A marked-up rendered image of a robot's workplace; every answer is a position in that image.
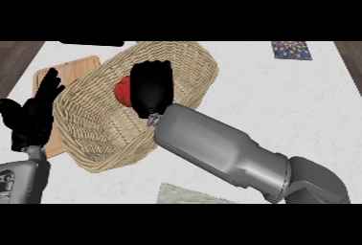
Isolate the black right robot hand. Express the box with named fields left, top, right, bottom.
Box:
left=129, top=59, right=176, bottom=120

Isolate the tan wicker basket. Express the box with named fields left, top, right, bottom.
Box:
left=52, top=41, right=221, bottom=174

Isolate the grey placemat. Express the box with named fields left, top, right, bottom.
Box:
left=156, top=182, right=239, bottom=205

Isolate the black flat appliance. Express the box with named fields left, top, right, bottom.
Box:
left=58, top=40, right=126, bottom=48

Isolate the wooden cutting board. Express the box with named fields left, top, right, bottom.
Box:
left=33, top=55, right=103, bottom=160

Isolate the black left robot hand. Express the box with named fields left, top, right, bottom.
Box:
left=0, top=67, right=67, bottom=153

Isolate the red bell pepper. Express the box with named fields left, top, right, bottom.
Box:
left=114, top=76, right=135, bottom=108

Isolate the colourful patterned box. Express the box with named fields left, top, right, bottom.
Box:
left=271, top=41, right=314, bottom=61

